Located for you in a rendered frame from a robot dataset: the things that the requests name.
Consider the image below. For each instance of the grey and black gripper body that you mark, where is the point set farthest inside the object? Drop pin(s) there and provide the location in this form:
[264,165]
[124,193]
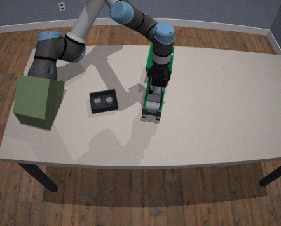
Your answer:
[161,80]

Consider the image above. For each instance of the grey cylinder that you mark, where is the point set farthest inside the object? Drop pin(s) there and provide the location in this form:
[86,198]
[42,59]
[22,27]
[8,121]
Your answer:
[153,98]
[156,90]
[152,106]

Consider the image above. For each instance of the dark grey flat bar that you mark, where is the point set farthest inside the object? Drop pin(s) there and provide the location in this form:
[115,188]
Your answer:
[150,112]

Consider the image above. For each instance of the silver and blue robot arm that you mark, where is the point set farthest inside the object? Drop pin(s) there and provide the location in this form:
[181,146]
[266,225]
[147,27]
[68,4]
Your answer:
[52,46]

